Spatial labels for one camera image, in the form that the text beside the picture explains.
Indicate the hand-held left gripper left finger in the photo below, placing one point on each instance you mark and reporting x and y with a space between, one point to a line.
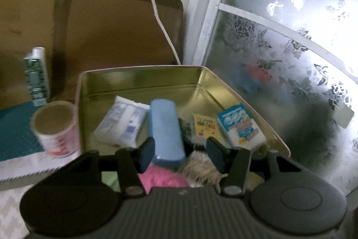
146 155

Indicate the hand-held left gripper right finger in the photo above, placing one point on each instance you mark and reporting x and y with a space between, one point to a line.
214 156

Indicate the blue rectangular case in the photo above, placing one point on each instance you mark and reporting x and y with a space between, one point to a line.
165 129

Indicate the white blue printed sponge pack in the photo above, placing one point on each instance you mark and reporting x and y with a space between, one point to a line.
237 127

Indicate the gold tin box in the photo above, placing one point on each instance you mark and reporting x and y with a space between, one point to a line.
156 82

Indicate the beige bristle scrubber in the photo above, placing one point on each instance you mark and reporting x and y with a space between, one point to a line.
195 169

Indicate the pink sponge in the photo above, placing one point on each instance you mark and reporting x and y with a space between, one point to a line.
159 177

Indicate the yellow sponge pack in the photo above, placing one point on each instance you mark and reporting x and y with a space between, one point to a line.
204 127

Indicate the white plastic wipes pack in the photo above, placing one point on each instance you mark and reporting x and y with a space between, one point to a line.
120 124

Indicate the light green sponge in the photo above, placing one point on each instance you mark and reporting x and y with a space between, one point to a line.
109 180

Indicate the yellow sponge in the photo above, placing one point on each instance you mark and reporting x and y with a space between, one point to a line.
256 183

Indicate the white red paper cup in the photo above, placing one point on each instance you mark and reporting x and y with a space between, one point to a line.
56 141

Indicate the brown cardboard box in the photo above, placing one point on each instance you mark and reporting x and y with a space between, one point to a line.
25 17
112 31

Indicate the green white toothpaste tube box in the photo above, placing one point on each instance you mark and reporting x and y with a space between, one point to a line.
36 79

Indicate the teal mat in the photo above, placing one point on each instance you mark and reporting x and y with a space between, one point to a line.
14 132

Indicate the white paper label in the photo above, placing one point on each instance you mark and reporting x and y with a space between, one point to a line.
344 115

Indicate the frosted floral window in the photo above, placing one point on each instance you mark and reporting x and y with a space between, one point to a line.
279 31

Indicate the grey chevron cloth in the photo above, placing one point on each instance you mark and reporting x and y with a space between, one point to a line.
14 208

